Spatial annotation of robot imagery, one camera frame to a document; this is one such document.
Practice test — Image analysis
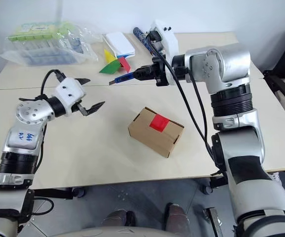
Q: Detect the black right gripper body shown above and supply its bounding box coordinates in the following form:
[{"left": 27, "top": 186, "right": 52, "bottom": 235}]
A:
[{"left": 152, "top": 56, "right": 170, "bottom": 87}]

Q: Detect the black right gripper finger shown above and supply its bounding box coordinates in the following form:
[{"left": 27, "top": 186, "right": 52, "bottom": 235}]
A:
[
  {"left": 132, "top": 71, "right": 156, "bottom": 81},
  {"left": 135, "top": 63, "right": 156, "bottom": 75}
]

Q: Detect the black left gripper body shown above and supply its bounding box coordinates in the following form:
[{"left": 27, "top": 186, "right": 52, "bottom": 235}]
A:
[{"left": 69, "top": 99, "right": 88, "bottom": 117}]

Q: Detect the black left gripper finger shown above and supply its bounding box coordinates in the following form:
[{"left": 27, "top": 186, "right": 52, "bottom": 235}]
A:
[
  {"left": 79, "top": 100, "right": 106, "bottom": 117},
  {"left": 74, "top": 78, "right": 91, "bottom": 87}
]

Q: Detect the brown cardboard box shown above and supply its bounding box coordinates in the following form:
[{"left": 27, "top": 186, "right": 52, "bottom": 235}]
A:
[{"left": 127, "top": 106, "right": 185, "bottom": 158}]

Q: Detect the red paper piece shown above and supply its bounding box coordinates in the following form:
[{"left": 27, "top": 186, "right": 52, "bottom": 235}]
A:
[{"left": 118, "top": 57, "right": 132, "bottom": 73}]

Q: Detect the blue patterned tube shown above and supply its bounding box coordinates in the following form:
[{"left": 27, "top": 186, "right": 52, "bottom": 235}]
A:
[{"left": 132, "top": 27, "right": 156, "bottom": 56}]

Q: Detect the yellow paper piece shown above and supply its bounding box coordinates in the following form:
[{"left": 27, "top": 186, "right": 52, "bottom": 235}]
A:
[{"left": 103, "top": 48, "right": 117, "bottom": 63}]

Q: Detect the white rectangular case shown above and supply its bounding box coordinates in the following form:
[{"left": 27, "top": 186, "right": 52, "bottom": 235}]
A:
[{"left": 103, "top": 31, "right": 137, "bottom": 60}]

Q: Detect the clear plastic bag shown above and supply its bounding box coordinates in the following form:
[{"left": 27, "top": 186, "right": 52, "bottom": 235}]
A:
[{"left": 0, "top": 21, "right": 104, "bottom": 67}]

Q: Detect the red tape strip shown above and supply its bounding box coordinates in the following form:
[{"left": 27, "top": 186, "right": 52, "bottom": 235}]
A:
[{"left": 149, "top": 114, "right": 171, "bottom": 133}]

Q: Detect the green topped carton pack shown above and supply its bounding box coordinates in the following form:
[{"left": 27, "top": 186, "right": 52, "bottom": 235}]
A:
[{"left": 7, "top": 21, "right": 74, "bottom": 42}]

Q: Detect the black table caster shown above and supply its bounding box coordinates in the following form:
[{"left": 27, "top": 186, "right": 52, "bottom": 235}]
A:
[
  {"left": 201, "top": 183, "right": 214, "bottom": 195},
  {"left": 71, "top": 187, "right": 85, "bottom": 198}
]

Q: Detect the brown rectangular block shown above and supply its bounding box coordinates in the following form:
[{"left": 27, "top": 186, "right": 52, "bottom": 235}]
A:
[{"left": 202, "top": 207, "right": 224, "bottom": 237}]

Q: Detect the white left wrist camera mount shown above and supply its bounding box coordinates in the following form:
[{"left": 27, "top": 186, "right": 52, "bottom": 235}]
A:
[{"left": 53, "top": 77, "right": 87, "bottom": 117}]

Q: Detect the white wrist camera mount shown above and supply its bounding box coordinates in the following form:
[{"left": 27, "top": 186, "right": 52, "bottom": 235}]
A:
[
  {"left": 53, "top": 77, "right": 87, "bottom": 117},
  {"left": 146, "top": 19, "right": 180, "bottom": 86}
]

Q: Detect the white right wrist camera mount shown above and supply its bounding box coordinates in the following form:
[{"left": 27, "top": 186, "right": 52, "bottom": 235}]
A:
[{"left": 146, "top": 19, "right": 180, "bottom": 86}]

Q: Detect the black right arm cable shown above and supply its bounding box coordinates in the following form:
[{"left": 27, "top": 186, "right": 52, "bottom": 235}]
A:
[
  {"left": 180, "top": 66, "right": 216, "bottom": 155},
  {"left": 146, "top": 33, "right": 228, "bottom": 179}
]

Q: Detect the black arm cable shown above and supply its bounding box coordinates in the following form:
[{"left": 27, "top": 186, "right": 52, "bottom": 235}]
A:
[
  {"left": 180, "top": 66, "right": 216, "bottom": 155},
  {"left": 146, "top": 33, "right": 228, "bottom": 179},
  {"left": 40, "top": 69, "right": 67, "bottom": 99}
]

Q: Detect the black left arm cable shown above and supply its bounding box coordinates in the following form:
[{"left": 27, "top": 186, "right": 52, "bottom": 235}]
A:
[{"left": 40, "top": 69, "right": 67, "bottom": 99}]

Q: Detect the black table frame bar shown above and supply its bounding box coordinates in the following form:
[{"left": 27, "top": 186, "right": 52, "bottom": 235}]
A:
[
  {"left": 33, "top": 188, "right": 73, "bottom": 200},
  {"left": 210, "top": 172, "right": 229, "bottom": 189}
]

